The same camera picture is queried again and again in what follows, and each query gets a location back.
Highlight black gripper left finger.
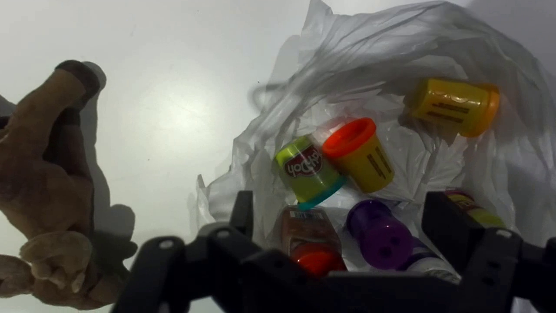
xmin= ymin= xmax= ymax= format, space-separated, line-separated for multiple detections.
xmin=230 ymin=191 xmax=254 ymax=236

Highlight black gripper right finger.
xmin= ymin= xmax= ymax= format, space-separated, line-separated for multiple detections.
xmin=422 ymin=189 xmax=520 ymax=274

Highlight brown orange-cap spice bottle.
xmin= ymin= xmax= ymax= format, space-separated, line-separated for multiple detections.
xmin=282 ymin=206 xmax=346 ymax=276

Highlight purple cap shaker bottle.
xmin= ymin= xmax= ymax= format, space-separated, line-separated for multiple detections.
xmin=346 ymin=199 xmax=419 ymax=271

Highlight brown plush moose toy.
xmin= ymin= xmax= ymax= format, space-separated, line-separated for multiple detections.
xmin=0 ymin=58 xmax=137 ymax=309

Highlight white jar blue lid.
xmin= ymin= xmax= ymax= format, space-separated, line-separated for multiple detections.
xmin=409 ymin=255 xmax=461 ymax=283

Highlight yellow-green lid dough tub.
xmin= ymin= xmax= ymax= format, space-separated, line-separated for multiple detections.
xmin=447 ymin=191 xmax=504 ymax=227

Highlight green teal-lid dough tub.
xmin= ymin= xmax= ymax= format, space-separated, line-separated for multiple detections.
xmin=275 ymin=135 xmax=346 ymax=210

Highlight yellow red-lid dough tub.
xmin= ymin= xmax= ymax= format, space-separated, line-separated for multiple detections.
xmin=322 ymin=118 xmax=395 ymax=192

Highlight white plastic bag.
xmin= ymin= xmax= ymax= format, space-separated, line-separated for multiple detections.
xmin=197 ymin=0 xmax=556 ymax=274

